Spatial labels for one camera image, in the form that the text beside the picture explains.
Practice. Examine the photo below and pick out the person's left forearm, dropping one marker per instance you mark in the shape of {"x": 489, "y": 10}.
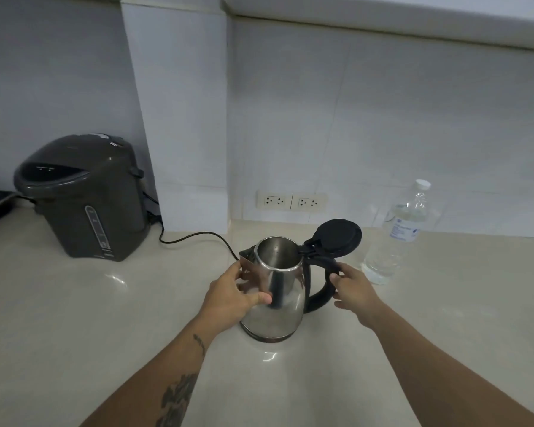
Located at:
{"x": 155, "y": 377}

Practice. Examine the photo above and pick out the dark grey thermo pot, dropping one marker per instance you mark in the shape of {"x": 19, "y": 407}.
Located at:
{"x": 84, "y": 200}

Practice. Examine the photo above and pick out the person's left thumb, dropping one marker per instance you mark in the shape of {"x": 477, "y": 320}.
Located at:
{"x": 256, "y": 299}

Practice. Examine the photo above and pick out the person's right forearm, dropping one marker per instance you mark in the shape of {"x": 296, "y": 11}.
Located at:
{"x": 445, "y": 373}

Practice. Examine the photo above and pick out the person's right hand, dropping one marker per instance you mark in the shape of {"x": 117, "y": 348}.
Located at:
{"x": 358, "y": 295}

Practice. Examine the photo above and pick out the white wall socket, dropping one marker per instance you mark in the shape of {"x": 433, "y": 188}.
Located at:
{"x": 308, "y": 202}
{"x": 273, "y": 201}

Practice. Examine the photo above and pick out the person's left hand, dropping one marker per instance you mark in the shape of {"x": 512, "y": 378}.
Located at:
{"x": 227, "y": 300}

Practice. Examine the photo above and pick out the clear plastic water bottle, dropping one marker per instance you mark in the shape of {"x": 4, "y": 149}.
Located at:
{"x": 398, "y": 235}

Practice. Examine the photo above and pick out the stainless steel electric kettle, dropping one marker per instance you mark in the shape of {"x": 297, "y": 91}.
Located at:
{"x": 285, "y": 289}

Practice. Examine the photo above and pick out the person's right thumb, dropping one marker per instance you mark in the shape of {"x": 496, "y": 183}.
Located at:
{"x": 343, "y": 267}

